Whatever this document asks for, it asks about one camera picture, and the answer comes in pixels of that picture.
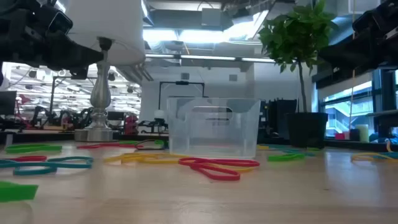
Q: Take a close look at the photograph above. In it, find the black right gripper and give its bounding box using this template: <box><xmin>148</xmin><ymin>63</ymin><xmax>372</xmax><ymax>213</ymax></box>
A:
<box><xmin>318</xmin><ymin>0</ymin><xmax>398</xmax><ymax>72</ymax></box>

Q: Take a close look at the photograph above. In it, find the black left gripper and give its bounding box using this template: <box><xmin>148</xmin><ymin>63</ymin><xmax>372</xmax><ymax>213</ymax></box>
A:
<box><xmin>0</xmin><ymin>9</ymin><xmax>105</xmax><ymax>80</ymax></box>

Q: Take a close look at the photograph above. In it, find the red rubber band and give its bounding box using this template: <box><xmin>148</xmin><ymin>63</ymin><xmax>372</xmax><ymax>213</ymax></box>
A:
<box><xmin>178</xmin><ymin>156</ymin><xmax>261</xmax><ymax>182</ymax></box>
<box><xmin>76</xmin><ymin>142</ymin><xmax>144</xmax><ymax>150</ymax></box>
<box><xmin>5</xmin><ymin>155</ymin><xmax>48</xmax><ymax>162</ymax></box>

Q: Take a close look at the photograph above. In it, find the teal rubber band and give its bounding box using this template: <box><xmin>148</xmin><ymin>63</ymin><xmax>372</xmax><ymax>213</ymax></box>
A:
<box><xmin>12</xmin><ymin>156</ymin><xmax>94</xmax><ymax>176</ymax></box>
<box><xmin>259</xmin><ymin>144</ymin><xmax>317</xmax><ymax>157</ymax></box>
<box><xmin>0</xmin><ymin>159</ymin><xmax>52</xmax><ymax>169</ymax></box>

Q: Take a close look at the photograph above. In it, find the blue rubber band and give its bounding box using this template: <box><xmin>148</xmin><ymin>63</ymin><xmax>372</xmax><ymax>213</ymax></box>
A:
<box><xmin>371</xmin><ymin>151</ymin><xmax>398</xmax><ymax>160</ymax></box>

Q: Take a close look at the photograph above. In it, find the clear plastic bin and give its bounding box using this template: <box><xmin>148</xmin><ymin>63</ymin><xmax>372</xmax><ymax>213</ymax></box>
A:
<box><xmin>166</xmin><ymin>97</ymin><xmax>261</xmax><ymax>159</ymax></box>

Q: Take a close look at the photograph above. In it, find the white shade silver table lamp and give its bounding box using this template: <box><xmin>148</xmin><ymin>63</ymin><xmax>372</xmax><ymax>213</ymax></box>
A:
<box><xmin>63</xmin><ymin>0</ymin><xmax>147</xmax><ymax>142</ymax></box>

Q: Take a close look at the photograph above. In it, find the pale green cylinder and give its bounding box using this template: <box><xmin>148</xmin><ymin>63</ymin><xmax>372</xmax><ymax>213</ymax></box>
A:
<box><xmin>355</xmin><ymin>124</ymin><xmax>370</xmax><ymax>143</ymax></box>

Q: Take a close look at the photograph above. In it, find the red equipment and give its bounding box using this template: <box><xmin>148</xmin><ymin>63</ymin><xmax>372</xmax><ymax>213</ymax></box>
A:
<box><xmin>124</xmin><ymin>113</ymin><xmax>139</xmax><ymax>135</ymax></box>

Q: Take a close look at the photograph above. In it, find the black monitor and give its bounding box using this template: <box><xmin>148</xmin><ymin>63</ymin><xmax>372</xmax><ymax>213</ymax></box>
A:
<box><xmin>0</xmin><ymin>90</ymin><xmax>17</xmax><ymax>116</ymax></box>

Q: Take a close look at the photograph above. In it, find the green plant in black pot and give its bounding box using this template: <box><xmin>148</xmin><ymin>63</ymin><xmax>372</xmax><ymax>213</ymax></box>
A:
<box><xmin>257</xmin><ymin>0</ymin><xmax>340</xmax><ymax>149</ymax></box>

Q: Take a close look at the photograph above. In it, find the white ball black stand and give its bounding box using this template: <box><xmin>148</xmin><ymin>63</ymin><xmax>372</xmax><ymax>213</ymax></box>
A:
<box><xmin>138</xmin><ymin>108</ymin><xmax>169</xmax><ymax>135</ymax></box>

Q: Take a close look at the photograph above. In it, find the black cabinet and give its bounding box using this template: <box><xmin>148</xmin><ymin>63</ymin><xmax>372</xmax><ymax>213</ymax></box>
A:
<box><xmin>260</xmin><ymin>98</ymin><xmax>299</xmax><ymax>144</ymax></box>

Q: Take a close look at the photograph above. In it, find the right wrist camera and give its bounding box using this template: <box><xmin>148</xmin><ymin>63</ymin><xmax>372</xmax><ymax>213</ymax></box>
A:
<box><xmin>352</xmin><ymin>8</ymin><xmax>378</xmax><ymax>34</ymax></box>

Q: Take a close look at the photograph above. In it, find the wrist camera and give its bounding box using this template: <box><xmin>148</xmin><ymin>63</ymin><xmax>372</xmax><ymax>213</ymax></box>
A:
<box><xmin>352</xmin><ymin>8</ymin><xmax>378</xmax><ymax>34</ymax></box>
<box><xmin>48</xmin><ymin>10</ymin><xmax>75</xmax><ymax>35</ymax></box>

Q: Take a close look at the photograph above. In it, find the black gantry frame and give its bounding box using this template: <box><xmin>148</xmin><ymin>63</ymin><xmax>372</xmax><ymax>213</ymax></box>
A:
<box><xmin>157</xmin><ymin>80</ymin><xmax>206</xmax><ymax>101</ymax></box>
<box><xmin>49</xmin><ymin>75</ymin><xmax>98</xmax><ymax>114</ymax></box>

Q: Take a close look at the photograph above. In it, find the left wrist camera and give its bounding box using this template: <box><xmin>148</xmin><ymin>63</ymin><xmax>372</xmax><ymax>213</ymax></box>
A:
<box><xmin>48</xmin><ymin>10</ymin><xmax>75</xmax><ymax>35</ymax></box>

